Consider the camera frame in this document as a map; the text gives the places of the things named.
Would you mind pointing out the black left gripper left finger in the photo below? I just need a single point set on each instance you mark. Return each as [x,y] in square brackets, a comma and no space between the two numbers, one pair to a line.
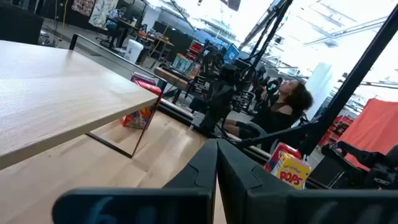
[140,205]

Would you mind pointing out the yellow Corn Pops cereal box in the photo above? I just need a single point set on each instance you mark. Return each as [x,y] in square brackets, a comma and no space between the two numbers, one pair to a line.
[292,172]

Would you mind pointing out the wooden workbench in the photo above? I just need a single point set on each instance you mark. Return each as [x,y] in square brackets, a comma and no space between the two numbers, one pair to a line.
[171,77]

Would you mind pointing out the light wooden table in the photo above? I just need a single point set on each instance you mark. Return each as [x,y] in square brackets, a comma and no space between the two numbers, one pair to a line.
[62,99]

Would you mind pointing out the seated person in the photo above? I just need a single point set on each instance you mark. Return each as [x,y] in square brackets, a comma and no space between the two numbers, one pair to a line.
[276,115]

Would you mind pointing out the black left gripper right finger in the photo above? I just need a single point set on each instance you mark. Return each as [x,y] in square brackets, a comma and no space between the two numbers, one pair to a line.
[280,208]

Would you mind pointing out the black equipment mount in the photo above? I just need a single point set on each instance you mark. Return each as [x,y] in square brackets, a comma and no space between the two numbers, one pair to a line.
[373,165]

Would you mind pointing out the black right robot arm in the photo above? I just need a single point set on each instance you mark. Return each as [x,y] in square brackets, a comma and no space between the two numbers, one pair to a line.
[217,105]

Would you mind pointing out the red Froot Loops cereal box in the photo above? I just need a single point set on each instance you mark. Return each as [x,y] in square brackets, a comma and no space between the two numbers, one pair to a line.
[138,119]

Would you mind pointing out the blue-lit computer monitor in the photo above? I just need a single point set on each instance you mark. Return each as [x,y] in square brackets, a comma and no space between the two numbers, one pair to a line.
[230,53]

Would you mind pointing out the black frame post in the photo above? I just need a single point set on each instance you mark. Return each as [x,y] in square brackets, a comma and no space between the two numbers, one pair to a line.
[351,84]

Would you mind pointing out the black cabinet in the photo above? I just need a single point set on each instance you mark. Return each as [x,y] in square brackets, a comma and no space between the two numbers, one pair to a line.
[18,25]

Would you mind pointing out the person at distant desk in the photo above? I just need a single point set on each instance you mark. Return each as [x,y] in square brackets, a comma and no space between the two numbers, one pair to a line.
[113,18]

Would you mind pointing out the black overhead frame beam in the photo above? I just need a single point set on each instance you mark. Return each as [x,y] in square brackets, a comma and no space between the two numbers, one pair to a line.
[264,25]

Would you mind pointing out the red cloth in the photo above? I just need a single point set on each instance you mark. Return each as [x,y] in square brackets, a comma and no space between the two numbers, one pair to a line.
[373,127]

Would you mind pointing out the white bucket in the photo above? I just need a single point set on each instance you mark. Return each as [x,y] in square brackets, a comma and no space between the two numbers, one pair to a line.
[133,51]

